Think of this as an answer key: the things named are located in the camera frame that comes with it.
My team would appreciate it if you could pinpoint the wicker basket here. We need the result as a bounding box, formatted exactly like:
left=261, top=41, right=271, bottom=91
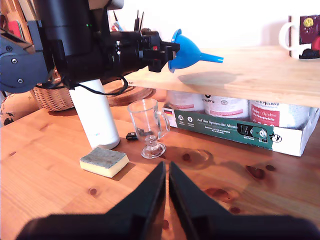
left=32, top=72, right=76, bottom=113

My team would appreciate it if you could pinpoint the red flat item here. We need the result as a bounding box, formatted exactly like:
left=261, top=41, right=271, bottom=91
left=7, top=19, right=27, bottom=41

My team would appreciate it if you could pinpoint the white can red label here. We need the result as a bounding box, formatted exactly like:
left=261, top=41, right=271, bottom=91
left=248, top=99, right=312, bottom=130

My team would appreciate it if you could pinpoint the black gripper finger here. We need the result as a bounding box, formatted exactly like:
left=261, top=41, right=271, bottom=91
left=106, top=161, right=167, bottom=240
left=168, top=161, right=235, bottom=240
left=147, top=50, right=176, bottom=73
left=160, top=41, right=181, bottom=53

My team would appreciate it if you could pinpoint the footed glass cup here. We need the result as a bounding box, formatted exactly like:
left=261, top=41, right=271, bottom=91
left=126, top=98, right=171, bottom=160

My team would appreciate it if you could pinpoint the dark red white mug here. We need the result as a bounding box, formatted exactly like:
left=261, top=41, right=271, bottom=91
left=278, top=14, right=320, bottom=60

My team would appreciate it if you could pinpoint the white can pink band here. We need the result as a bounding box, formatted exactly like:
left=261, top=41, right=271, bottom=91
left=166, top=89, right=205, bottom=113

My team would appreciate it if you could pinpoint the wooden shelf board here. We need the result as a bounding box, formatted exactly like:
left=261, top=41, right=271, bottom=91
left=123, top=44, right=320, bottom=109

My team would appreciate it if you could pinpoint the white can black logo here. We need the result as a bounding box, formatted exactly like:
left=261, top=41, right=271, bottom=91
left=202, top=93, right=251, bottom=119

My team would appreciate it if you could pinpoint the beige patterned object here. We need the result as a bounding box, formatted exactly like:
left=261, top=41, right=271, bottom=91
left=0, top=93, right=20, bottom=128

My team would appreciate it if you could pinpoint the white Google bottle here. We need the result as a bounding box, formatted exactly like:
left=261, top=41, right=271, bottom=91
left=68, top=78, right=121, bottom=151

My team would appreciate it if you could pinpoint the green white cardboard tray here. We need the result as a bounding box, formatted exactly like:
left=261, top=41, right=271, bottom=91
left=162, top=102, right=317, bottom=158

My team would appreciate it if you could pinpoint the blue plastic funnel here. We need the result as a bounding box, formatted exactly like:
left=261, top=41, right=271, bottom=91
left=167, top=28, right=225, bottom=74

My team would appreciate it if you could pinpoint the yellow sponge grey scrub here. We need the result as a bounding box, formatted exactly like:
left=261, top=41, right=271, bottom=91
left=79, top=146, right=130, bottom=179

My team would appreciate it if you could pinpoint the round cork trivet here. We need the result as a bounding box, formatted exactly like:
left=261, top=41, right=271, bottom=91
left=101, top=80, right=154, bottom=108

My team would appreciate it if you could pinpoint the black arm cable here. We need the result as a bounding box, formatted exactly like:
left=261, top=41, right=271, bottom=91
left=72, top=74, right=130, bottom=96

